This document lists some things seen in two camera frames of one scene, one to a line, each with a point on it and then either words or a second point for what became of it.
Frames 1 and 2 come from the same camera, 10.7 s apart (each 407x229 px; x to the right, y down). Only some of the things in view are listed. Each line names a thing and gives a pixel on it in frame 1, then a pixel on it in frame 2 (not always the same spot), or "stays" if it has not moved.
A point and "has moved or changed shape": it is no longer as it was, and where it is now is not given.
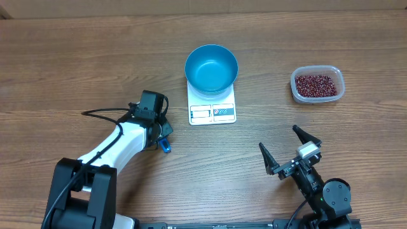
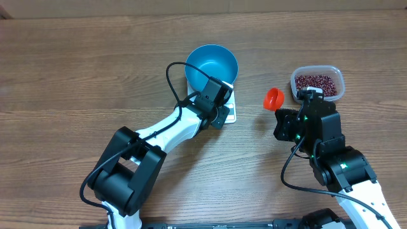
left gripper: [166, 127] to [220, 123]
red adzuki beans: [315, 86] stays
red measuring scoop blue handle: [165, 145] has moved or changed shape
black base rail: [276, 224] stays
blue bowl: [211, 70] stays
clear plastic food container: [311, 84] stays
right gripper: [273, 167] to [289, 121]
